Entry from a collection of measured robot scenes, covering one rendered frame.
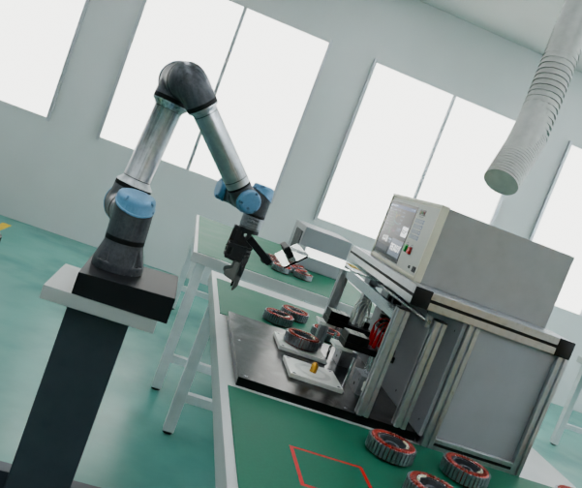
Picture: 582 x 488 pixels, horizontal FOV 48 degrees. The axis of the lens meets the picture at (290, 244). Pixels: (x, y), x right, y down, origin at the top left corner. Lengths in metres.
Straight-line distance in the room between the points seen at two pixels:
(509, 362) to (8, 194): 5.54
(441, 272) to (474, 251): 0.10
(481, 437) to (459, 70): 5.46
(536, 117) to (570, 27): 0.47
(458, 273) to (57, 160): 5.22
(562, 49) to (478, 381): 2.02
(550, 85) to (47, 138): 4.62
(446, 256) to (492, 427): 0.44
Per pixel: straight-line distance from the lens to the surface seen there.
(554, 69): 3.35
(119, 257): 1.95
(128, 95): 6.47
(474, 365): 1.71
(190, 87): 1.95
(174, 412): 3.06
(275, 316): 2.34
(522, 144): 3.13
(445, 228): 1.71
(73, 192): 6.54
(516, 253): 1.80
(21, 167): 6.63
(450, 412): 1.73
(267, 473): 1.22
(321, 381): 1.76
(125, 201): 1.94
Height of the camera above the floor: 1.24
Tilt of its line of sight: 5 degrees down
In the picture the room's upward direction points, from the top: 21 degrees clockwise
